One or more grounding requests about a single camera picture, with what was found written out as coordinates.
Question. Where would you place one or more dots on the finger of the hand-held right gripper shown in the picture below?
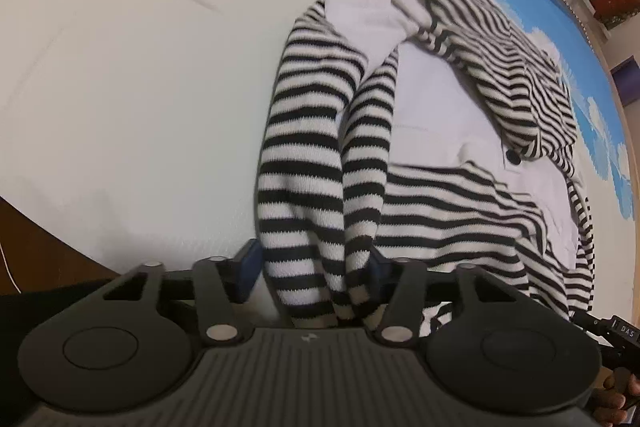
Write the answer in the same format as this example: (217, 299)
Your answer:
(592, 322)

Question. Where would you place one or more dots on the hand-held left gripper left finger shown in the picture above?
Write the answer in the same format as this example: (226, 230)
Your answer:
(247, 274)

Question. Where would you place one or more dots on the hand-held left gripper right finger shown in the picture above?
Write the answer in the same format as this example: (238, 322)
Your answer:
(382, 274)

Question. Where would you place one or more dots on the striped dress with white vest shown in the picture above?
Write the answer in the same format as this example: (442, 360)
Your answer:
(310, 157)

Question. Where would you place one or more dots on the person's right hand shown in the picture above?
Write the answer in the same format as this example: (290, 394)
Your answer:
(620, 399)

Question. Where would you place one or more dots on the blue floral bed sheet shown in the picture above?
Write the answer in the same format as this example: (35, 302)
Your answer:
(125, 82)

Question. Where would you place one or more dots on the purple box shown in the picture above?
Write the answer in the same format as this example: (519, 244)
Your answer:
(627, 82)

